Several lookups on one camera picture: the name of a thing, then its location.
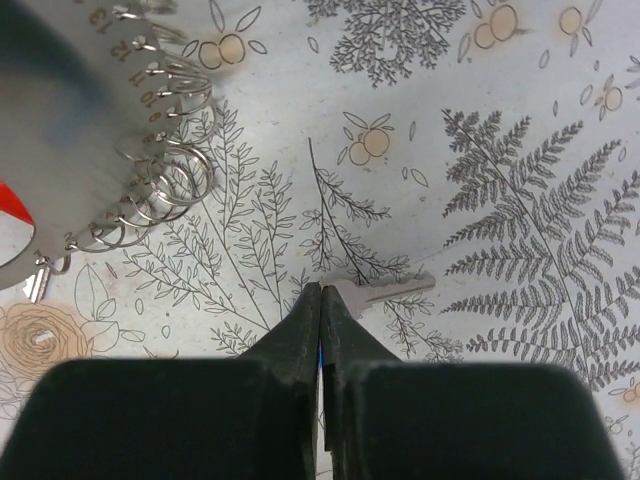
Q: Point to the red tag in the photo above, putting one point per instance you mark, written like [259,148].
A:
[12,205]

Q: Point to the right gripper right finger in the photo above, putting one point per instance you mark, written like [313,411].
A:
[391,419]

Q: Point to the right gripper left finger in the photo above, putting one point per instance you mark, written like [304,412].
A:
[250,417]

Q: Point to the silver key with blue tag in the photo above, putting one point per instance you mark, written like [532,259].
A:
[357,299]

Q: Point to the silver keys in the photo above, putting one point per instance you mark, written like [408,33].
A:
[36,285]

